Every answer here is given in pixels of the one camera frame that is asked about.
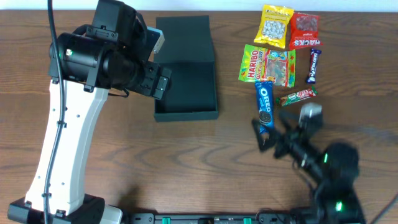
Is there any yellow nuts bag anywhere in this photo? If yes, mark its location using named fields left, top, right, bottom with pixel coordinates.
left=254, top=4, right=294, bottom=49

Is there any red Hacks candy bag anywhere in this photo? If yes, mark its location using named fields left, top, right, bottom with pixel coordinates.
left=289, top=12, right=323, bottom=50

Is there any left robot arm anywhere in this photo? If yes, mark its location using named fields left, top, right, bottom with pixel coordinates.
left=7, top=0, right=171, bottom=223

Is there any black box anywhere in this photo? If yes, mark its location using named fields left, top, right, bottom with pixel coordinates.
left=154, top=16, right=219, bottom=122

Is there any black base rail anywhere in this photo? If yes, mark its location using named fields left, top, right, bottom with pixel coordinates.
left=121, top=211, right=305, bottom=224

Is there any green Haribo gummy bag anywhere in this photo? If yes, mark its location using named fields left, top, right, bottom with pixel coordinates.
left=238, top=44, right=296, bottom=88

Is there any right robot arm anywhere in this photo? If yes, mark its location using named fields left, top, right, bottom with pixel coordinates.
left=251, top=111, right=365, bottom=223

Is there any blue Oreo pack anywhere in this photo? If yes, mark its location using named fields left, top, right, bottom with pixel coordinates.
left=254, top=81, right=274, bottom=134

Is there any purple Dairy Milk bar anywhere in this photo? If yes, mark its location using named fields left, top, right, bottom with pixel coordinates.
left=306, top=49, right=322, bottom=84

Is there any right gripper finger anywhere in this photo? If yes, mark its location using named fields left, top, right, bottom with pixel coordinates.
left=251, top=119, right=280, bottom=152
left=279, top=110, right=300, bottom=132

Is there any red green KitKat bar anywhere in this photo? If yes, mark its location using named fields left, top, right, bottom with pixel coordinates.
left=275, top=86, right=318, bottom=107

